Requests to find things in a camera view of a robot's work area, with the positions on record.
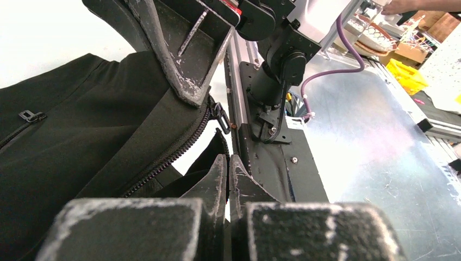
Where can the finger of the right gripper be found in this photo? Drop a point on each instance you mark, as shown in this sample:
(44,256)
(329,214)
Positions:
(189,38)
(118,15)

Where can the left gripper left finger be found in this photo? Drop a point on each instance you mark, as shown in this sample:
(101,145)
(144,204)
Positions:
(208,227)

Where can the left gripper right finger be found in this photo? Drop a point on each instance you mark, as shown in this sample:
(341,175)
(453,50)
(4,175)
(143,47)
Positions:
(243,190)

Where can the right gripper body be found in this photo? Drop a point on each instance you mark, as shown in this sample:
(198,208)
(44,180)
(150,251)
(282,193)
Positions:
(254,20)

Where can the black jacket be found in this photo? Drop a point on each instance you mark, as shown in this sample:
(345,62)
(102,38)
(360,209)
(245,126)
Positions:
(93,128)

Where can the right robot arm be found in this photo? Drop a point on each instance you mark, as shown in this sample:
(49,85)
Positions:
(286,53)

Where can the person's hand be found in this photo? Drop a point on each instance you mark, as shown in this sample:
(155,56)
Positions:
(400,6)

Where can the cardboard box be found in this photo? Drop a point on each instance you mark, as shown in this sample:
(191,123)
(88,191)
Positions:
(408,53)

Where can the yellow plastic bin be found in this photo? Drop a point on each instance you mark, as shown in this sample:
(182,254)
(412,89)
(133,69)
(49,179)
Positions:
(410,79)

